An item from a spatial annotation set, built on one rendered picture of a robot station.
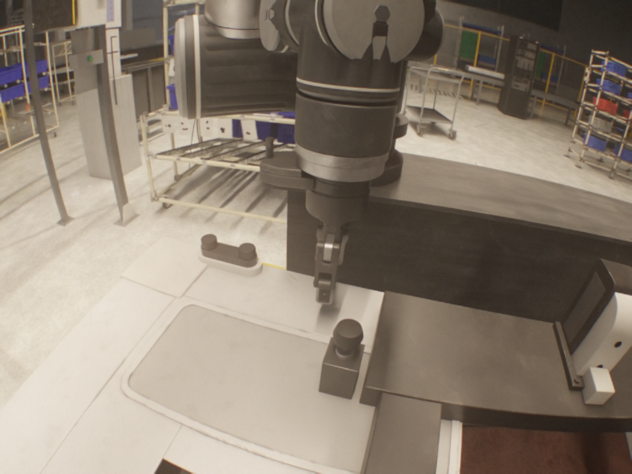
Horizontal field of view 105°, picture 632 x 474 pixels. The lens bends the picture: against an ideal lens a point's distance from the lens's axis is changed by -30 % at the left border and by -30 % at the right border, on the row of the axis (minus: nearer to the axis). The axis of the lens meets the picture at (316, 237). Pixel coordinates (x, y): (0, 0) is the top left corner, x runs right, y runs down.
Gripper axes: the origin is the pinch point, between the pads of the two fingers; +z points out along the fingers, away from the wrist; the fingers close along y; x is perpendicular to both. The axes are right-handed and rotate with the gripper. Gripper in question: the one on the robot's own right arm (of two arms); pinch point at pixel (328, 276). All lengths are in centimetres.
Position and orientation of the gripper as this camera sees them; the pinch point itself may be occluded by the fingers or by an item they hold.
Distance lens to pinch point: 48.5
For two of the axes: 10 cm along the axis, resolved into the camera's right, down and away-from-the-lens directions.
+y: 1.6, -5.4, 8.3
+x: -9.9, -1.4, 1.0
